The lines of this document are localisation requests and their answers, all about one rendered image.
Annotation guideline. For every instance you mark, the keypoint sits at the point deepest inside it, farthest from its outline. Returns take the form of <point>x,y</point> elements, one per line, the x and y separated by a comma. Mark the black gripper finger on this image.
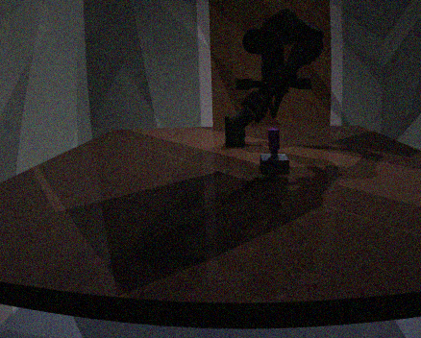
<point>279,95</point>
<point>267,95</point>

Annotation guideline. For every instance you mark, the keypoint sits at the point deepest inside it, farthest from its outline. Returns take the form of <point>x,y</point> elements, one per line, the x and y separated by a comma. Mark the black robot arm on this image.
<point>269,40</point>

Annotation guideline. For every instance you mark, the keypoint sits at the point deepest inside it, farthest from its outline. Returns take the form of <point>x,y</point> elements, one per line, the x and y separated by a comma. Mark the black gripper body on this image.
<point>303,83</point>

